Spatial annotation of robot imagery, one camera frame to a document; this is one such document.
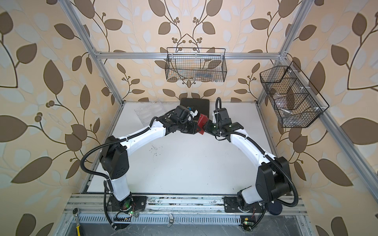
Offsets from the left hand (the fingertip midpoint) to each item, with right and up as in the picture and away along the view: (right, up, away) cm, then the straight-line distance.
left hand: (199, 127), depth 82 cm
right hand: (+3, 0, +3) cm, 4 cm away
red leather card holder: (+2, +4, +1) cm, 5 cm away
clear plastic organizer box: (-38, +9, +29) cm, 49 cm away
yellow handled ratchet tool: (-62, -41, -10) cm, 75 cm away
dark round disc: (+37, -39, -11) cm, 55 cm away
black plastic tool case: (+3, +15, +29) cm, 33 cm away
